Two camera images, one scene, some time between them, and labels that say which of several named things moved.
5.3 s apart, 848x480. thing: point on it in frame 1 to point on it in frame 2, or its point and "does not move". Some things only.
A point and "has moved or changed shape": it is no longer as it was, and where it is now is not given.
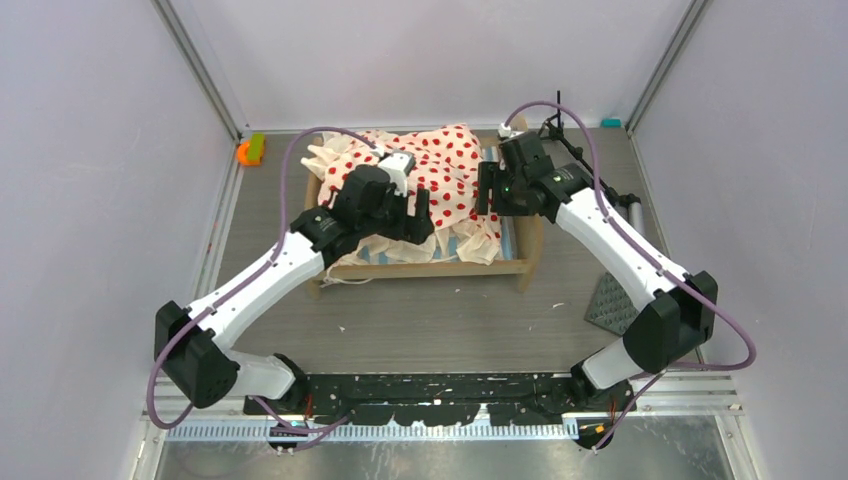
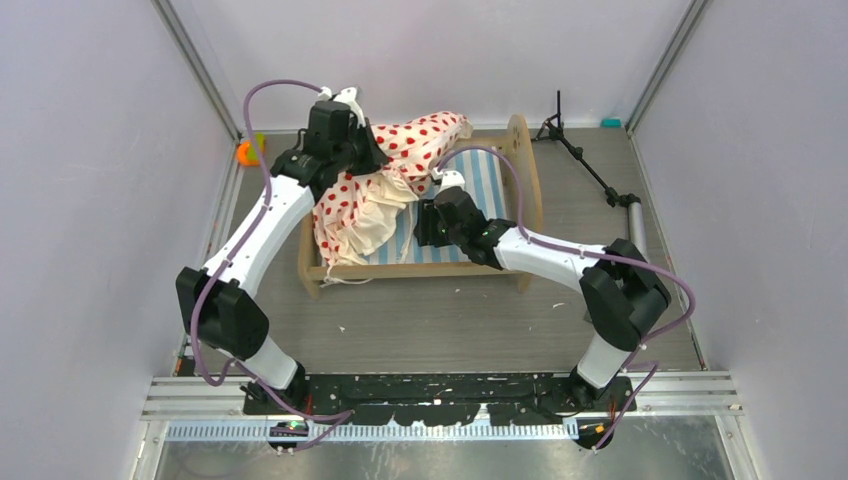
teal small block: x=611 y=122 does not move
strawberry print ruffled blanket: x=445 y=159 has moved or changed shape
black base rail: x=464 y=398 does not move
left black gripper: x=413 y=228 to x=374 y=156
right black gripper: x=491 y=174 to x=425 y=230
